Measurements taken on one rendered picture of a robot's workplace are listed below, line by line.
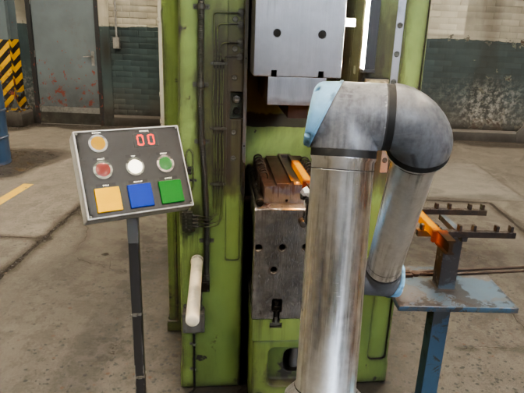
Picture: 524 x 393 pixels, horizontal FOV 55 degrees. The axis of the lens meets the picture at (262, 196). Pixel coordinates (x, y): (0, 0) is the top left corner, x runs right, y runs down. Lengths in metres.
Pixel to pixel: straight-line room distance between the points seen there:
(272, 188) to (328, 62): 0.48
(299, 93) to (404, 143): 0.93
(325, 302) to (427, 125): 0.34
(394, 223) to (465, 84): 7.21
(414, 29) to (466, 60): 6.22
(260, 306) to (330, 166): 1.16
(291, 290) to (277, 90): 0.74
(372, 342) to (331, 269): 1.53
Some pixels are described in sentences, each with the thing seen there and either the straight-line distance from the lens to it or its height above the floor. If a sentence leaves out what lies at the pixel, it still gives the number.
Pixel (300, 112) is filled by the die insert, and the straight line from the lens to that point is 1.89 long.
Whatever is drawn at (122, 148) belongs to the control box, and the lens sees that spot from 1.67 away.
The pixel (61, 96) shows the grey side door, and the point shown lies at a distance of 8.55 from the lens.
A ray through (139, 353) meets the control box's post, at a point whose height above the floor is 0.35.
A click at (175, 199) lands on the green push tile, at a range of 1.66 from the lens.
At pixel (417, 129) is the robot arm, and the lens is 0.88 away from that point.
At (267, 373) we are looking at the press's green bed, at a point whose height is 0.22.
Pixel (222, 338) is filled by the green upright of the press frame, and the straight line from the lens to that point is 2.26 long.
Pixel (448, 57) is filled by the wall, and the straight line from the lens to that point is 8.14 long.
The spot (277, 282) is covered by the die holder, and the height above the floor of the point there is 0.62.
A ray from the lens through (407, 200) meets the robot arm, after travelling 1.04.
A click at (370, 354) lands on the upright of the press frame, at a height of 0.15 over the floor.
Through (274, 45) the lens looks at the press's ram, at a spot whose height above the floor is 1.47.
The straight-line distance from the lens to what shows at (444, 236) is 1.58.
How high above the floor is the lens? 1.52
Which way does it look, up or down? 18 degrees down
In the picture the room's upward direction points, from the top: 2 degrees clockwise
